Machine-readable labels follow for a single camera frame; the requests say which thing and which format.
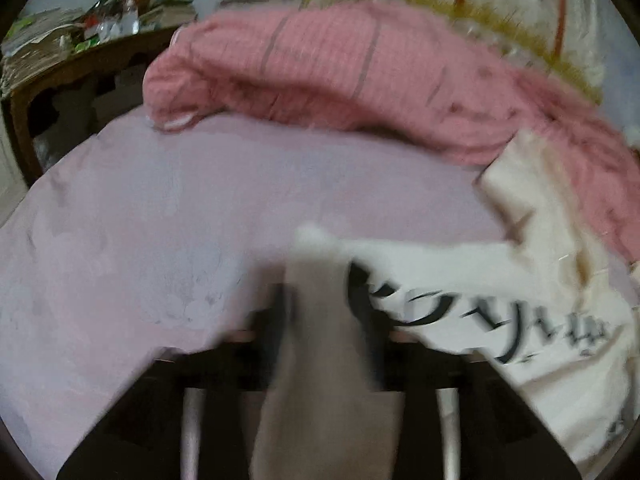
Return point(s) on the clear plastic bottle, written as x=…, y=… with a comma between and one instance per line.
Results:
x=130, y=17

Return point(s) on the stack of books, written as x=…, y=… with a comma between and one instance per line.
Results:
x=170, y=12

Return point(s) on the dark wooden table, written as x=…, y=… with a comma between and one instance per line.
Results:
x=60, y=75

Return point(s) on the pink checked quilt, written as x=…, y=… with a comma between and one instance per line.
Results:
x=325, y=70

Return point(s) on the stack of papers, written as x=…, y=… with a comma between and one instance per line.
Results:
x=35, y=45

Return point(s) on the cream white hoodie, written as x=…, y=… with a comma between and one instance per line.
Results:
x=550, y=310

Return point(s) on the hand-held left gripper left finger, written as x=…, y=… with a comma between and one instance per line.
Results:
x=150, y=410

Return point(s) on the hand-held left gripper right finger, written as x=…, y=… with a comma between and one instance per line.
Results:
x=377, y=360

